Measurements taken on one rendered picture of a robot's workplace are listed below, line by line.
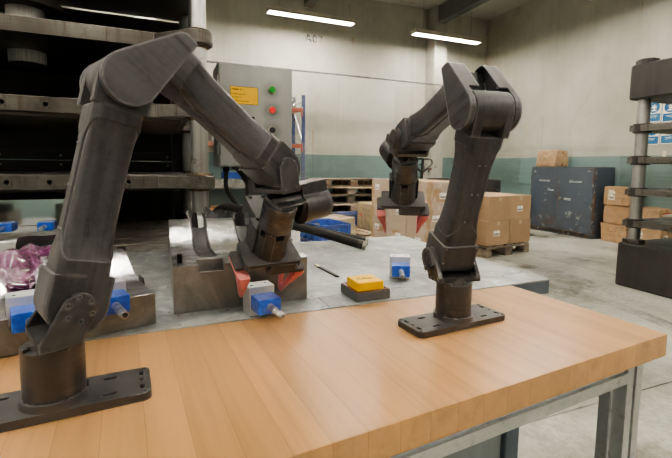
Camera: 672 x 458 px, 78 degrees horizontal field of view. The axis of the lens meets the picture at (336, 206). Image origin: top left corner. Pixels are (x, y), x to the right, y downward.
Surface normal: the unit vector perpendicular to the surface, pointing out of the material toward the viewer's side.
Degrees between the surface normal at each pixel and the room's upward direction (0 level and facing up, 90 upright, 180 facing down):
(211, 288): 90
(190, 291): 90
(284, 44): 90
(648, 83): 90
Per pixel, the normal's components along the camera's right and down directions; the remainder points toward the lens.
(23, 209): 0.39, 0.09
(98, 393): 0.01, -1.00
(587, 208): -0.91, 0.03
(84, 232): 0.69, -0.05
